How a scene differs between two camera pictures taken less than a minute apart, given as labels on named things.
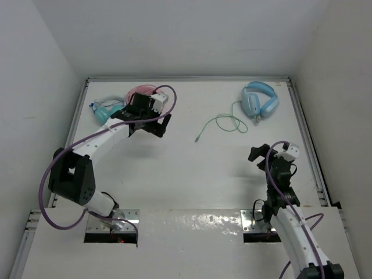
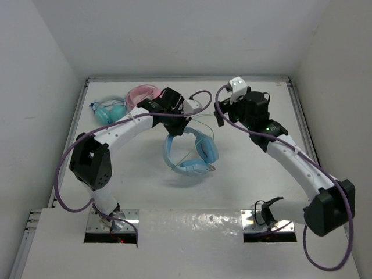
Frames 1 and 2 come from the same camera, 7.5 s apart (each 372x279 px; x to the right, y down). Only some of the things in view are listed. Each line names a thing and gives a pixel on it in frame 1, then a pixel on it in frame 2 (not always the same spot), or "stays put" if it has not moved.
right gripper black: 262,151 -> 225,106
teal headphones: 104,108 stays put
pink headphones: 145,89 stays put
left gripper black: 155,128 -> 178,129
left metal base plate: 96,224 stays put
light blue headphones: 250,102 -> 207,149
